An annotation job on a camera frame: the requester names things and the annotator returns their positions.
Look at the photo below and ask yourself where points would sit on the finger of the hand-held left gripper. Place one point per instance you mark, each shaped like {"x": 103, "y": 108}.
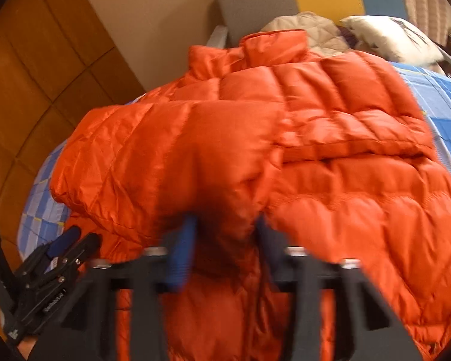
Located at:
{"x": 83, "y": 248}
{"x": 62, "y": 242}

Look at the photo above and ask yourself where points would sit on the beige quilted jacket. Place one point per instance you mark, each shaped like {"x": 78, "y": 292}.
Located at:
{"x": 312, "y": 30}

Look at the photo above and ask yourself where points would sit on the blue checked bed sheet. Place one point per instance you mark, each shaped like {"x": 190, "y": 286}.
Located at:
{"x": 447, "y": 120}

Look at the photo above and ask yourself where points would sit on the orange down jacket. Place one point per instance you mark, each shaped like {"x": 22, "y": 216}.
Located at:
{"x": 323, "y": 139}

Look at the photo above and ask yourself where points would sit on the white bed frame rail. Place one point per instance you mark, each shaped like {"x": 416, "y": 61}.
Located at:
{"x": 218, "y": 37}

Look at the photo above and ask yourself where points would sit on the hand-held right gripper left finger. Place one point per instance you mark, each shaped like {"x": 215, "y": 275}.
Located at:
{"x": 182, "y": 250}

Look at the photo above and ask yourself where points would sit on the white patterned pillow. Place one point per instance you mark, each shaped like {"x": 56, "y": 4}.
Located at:
{"x": 391, "y": 37}

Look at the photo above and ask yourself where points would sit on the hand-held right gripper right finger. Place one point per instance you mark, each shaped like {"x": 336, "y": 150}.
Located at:
{"x": 267, "y": 244}

